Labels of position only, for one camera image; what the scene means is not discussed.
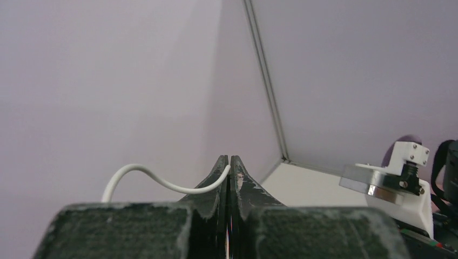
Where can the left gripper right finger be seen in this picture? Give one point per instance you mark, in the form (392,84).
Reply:
(263,227)

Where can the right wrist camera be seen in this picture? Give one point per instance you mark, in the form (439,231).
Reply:
(396,188)

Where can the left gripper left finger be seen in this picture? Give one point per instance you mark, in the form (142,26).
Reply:
(193,227)

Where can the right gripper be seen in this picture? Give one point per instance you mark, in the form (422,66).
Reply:
(443,245)

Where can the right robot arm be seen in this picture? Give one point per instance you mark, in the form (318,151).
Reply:
(444,197)

